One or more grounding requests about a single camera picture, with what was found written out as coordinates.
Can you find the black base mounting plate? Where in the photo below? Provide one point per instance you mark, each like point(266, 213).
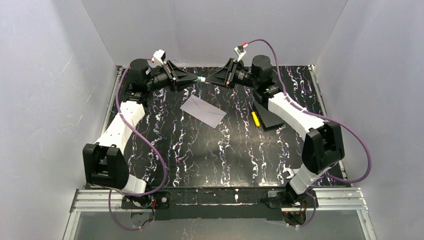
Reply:
point(262, 211)

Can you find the green white glue stick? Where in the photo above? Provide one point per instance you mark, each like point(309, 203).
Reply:
point(201, 79)

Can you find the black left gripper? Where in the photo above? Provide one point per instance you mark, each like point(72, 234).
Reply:
point(170, 75)

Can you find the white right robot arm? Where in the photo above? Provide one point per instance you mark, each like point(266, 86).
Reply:
point(323, 141)

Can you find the aluminium front rail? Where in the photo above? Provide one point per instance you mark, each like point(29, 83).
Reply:
point(327, 198)

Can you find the silver open-end wrench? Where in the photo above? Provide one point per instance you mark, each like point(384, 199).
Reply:
point(290, 172)

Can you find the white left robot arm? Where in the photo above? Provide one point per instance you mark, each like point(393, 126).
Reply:
point(104, 162)

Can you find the yellow handled screwdriver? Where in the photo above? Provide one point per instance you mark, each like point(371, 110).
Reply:
point(255, 116)

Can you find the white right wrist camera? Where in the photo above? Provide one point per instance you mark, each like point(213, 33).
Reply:
point(241, 51)

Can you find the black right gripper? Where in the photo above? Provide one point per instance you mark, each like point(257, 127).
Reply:
point(233, 74)

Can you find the black flat box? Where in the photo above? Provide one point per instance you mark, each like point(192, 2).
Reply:
point(268, 120)

